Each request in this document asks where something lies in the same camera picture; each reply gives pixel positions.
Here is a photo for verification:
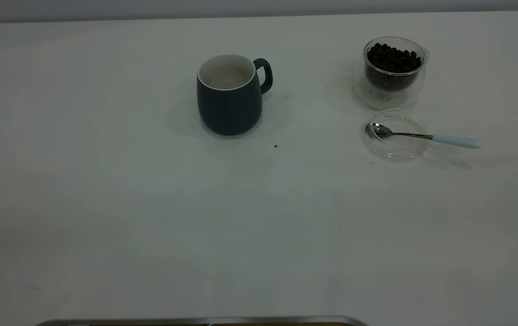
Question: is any clear round glass lid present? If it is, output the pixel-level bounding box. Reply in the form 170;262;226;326
362;111;429;162

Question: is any dark grey ceramic mug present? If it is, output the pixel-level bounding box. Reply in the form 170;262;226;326
196;54;273;136

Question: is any clear double-wall glass jar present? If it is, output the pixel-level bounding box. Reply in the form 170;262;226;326
354;36;430;110

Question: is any metal spoon pale blue handle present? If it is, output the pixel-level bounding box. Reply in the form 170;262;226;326
366;122;484;149

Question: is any roasted coffee beans heap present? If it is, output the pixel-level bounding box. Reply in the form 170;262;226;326
367;43;424;91

